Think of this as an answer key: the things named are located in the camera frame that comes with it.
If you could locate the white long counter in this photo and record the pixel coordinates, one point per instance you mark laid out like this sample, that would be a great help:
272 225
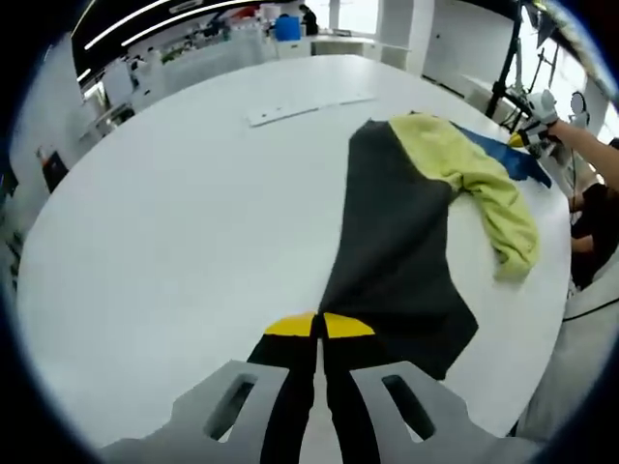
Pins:
358 47

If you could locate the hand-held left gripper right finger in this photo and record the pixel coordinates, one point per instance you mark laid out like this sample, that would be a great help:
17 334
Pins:
411 420

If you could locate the white template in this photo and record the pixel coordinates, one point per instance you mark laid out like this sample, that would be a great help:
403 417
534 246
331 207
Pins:
300 110

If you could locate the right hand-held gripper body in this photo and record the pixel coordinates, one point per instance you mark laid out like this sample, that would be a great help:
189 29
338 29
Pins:
541 108

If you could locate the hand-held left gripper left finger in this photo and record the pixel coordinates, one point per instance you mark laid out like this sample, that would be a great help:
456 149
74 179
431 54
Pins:
232 415

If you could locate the blue barrel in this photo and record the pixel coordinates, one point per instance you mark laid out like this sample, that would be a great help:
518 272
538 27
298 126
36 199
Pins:
288 28

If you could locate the yellow black blue garment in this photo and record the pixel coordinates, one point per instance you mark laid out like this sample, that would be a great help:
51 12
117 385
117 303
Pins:
392 232

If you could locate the white square pillar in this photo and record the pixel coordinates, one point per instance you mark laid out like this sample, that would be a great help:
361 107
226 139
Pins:
406 34
43 111

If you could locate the small black cabinet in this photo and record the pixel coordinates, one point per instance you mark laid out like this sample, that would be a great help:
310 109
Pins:
54 169

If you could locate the black tripod stand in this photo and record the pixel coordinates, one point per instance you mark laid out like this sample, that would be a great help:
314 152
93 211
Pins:
505 63

